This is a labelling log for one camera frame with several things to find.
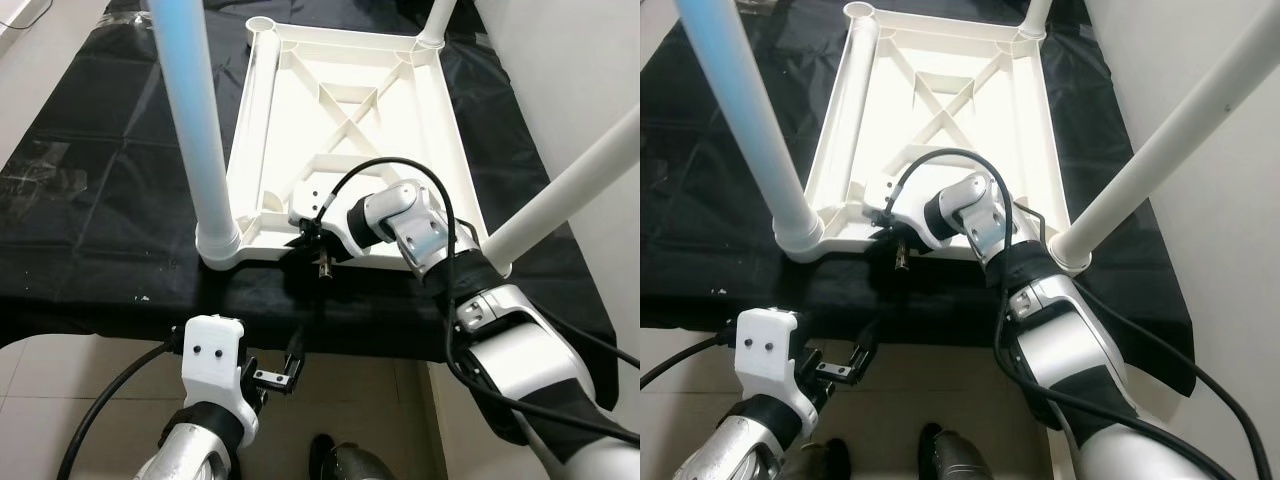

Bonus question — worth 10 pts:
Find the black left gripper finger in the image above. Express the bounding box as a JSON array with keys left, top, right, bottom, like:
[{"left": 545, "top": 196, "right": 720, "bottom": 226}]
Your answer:
[
  {"left": 850, "top": 318, "right": 883, "bottom": 376},
  {"left": 285, "top": 325, "right": 309, "bottom": 386}
]

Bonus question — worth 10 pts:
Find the black tablecloth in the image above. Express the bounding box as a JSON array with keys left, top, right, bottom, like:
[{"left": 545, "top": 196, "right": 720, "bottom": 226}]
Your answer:
[
  {"left": 0, "top": 0, "right": 619, "bottom": 411},
  {"left": 640, "top": 0, "right": 1196, "bottom": 401}
]

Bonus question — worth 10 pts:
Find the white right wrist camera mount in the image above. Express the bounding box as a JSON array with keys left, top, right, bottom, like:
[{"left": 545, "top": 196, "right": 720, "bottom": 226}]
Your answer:
[
  {"left": 288, "top": 180, "right": 346, "bottom": 241},
  {"left": 865, "top": 178, "right": 926, "bottom": 236}
]

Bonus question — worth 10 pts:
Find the clear tape patch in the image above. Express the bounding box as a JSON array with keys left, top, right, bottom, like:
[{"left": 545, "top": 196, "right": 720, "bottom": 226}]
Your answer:
[{"left": 0, "top": 140, "right": 76, "bottom": 201}]

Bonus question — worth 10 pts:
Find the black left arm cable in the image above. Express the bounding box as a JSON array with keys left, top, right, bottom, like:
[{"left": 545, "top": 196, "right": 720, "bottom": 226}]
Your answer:
[
  {"left": 640, "top": 330, "right": 741, "bottom": 391},
  {"left": 55, "top": 335, "right": 186, "bottom": 480}
]

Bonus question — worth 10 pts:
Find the dark robot foot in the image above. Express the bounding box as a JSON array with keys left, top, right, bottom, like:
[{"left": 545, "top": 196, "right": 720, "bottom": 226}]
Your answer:
[
  {"left": 790, "top": 438, "right": 853, "bottom": 480},
  {"left": 308, "top": 432, "right": 403, "bottom": 480},
  {"left": 918, "top": 422, "right": 993, "bottom": 480}
]

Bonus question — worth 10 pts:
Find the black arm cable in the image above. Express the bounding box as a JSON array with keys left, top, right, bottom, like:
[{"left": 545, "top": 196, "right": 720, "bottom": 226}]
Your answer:
[
  {"left": 55, "top": 335, "right": 186, "bottom": 480},
  {"left": 885, "top": 148, "right": 1280, "bottom": 480},
  {"left": 320, "top": 157, "right": 640, "bottom": 446},
  {"left": 640, "top": 330, "right": 741, "bottom": 391}
]

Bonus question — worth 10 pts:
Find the dark robot left foot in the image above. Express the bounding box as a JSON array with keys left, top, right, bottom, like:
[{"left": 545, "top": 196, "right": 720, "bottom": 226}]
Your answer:
[{"left": 790, "top": 438, "right": 853, "bottom": 480}]

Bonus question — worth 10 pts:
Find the white plastic table top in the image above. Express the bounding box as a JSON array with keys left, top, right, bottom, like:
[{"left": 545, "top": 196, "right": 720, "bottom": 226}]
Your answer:
[
  {"left": 195, "top": 15, "right": 511, "bottom": 276},
  {"left": 775, "top": 0, "right": 1091, "bottom": 276}
]

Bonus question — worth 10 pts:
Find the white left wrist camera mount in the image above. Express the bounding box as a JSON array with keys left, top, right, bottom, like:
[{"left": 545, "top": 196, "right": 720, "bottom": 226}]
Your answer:
[
  {"left": 735, "top": 308, "right": 816, "bottom": 421},
  {"left": 180, "top": 315, "right": 261, "bottom": 446}
]

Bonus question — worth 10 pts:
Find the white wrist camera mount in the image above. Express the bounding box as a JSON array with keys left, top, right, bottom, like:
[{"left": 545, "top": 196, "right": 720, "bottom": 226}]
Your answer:
[
  {"left": 735, "top": 308, "right": 816, "bottom": 421},
  {"left": 288, "top": 180, "right": 346, "bottom": 241},
  {"left": 865, "top": 178, "right": 926, "bottom": 236},
  {"left": 180, "top": 315, "right": 261, "bottom": 446}
]

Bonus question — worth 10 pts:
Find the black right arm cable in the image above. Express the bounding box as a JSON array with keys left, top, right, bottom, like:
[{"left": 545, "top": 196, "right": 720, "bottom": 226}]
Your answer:
[
  {"left": 320, "top": 157, "right": 640, "bottom": 446},
  {"left": 885, "top": 148, "right": 1280, "bottom": 480}
]

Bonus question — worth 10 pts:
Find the dark robot right foot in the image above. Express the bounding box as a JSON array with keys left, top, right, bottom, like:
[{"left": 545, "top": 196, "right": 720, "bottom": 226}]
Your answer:
[
  {"left": 308, "top": 432, "right": 403, "bottom": 480},
  {"left": 918, "top": 422, "right": 993, "bottom": 480}
]

